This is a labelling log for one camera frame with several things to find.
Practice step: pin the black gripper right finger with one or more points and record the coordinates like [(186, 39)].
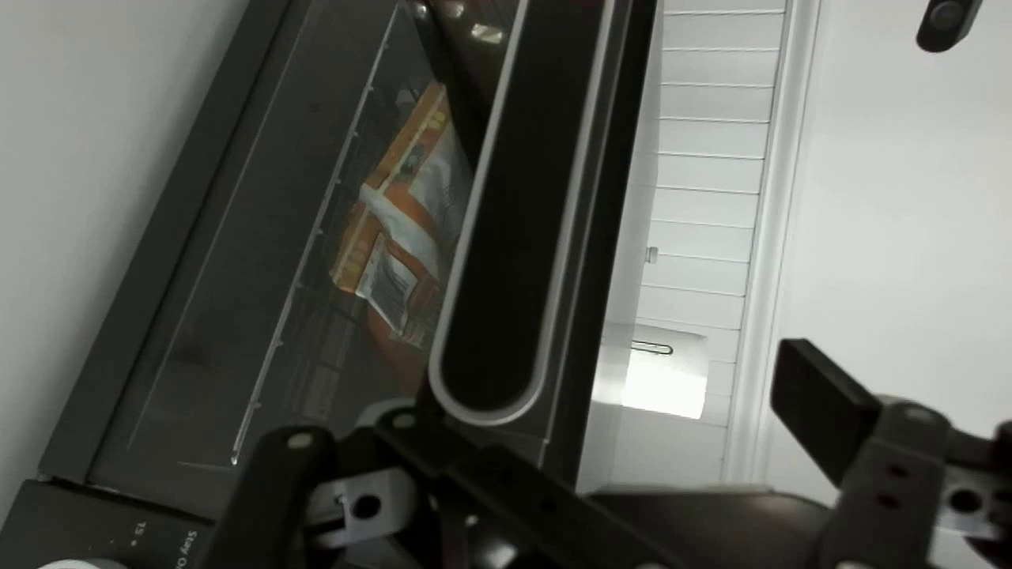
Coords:
[(895, 477)]

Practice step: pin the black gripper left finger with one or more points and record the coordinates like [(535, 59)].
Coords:
[(280, 496)]

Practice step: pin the black glass oven door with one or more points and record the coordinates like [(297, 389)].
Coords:
[(264, 263)]

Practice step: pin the black toaster oven body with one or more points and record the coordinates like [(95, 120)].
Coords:
[(82, 527)]

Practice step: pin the white clipped paper sheet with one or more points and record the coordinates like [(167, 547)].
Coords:
[(660, 382)]

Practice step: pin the black wall fixture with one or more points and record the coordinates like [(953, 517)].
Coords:
[(945, 19)]

